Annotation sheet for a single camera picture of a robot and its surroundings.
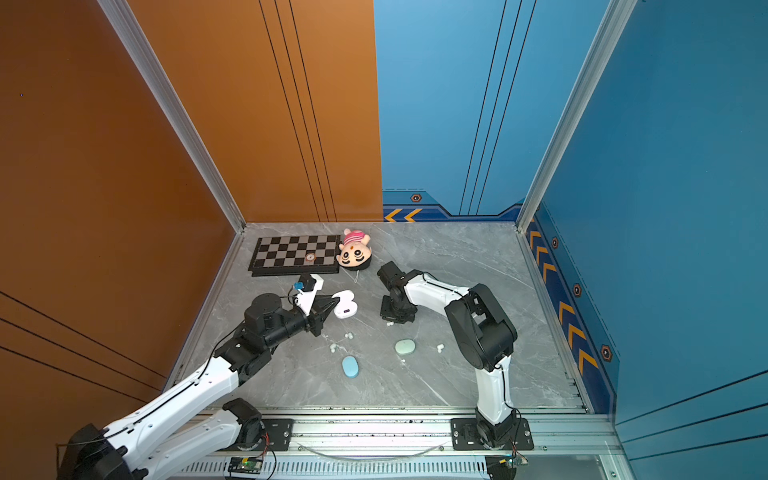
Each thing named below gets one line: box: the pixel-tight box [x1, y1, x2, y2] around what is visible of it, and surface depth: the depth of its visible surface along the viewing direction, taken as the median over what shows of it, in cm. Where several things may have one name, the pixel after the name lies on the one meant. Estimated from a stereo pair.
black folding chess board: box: [248, 235, 341, 277], surface depth 108 cm
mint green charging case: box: [394, 340, 416, 354], surface depth 88 cm
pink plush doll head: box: [336, 228, 373, 270], surface depth 104 cm
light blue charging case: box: [342, 356, 359, 378], surface depth 84 cm
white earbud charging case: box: [332, 290, 358, 319], surface depth 76 cm
